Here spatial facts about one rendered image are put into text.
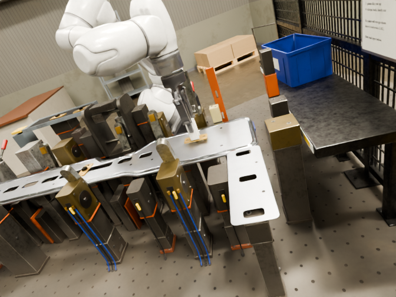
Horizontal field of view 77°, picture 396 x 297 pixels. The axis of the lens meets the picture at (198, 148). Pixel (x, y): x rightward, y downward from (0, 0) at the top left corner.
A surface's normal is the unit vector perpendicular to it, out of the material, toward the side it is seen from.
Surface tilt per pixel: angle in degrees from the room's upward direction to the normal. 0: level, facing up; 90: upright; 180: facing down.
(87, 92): 90
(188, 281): 0
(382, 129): 0
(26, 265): 90
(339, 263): 0
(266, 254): 90
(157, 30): 88
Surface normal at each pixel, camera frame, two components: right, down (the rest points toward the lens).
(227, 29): 0.25, 0.40
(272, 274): -0.07, 0.51
